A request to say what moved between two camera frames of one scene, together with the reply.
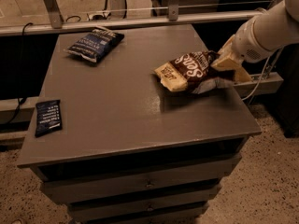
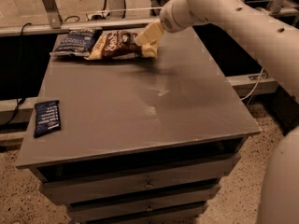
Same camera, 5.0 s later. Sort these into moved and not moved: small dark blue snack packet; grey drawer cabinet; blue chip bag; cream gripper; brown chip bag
Moved: cream gripper; brown chip bag; blue chip bag
Not moved: grey drawer cabinet; small dark blue snack packet
